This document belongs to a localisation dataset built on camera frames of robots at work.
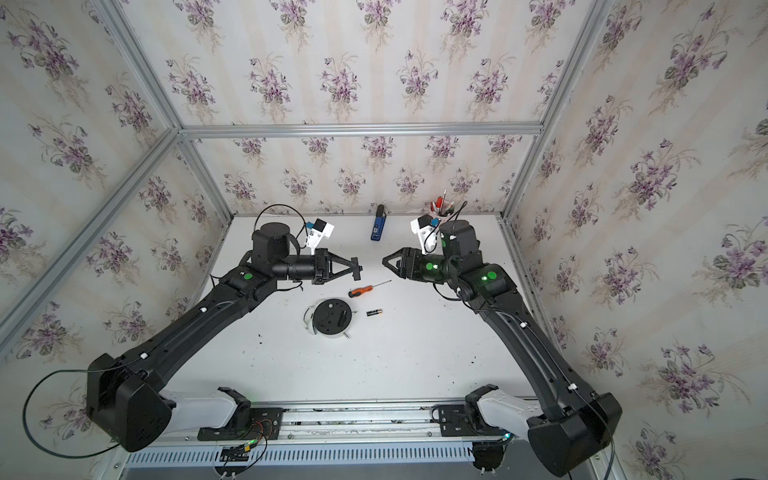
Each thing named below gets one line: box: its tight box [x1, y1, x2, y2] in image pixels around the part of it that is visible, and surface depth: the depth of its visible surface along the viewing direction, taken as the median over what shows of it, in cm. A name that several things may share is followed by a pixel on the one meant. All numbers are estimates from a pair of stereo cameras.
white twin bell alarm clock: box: [303, 298, 357, 339], surface depth 90 cm
